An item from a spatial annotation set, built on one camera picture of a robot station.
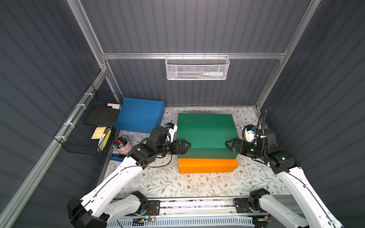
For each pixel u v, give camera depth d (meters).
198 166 0.78
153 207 0.73
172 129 0.65
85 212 0.37
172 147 0.62
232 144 0.65
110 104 0.85
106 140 0.70
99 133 0.73
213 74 0.88
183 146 0.61
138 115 1.01
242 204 0.74
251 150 0.60
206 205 0.75
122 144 0.85
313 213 0.39
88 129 0.75
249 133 0.65
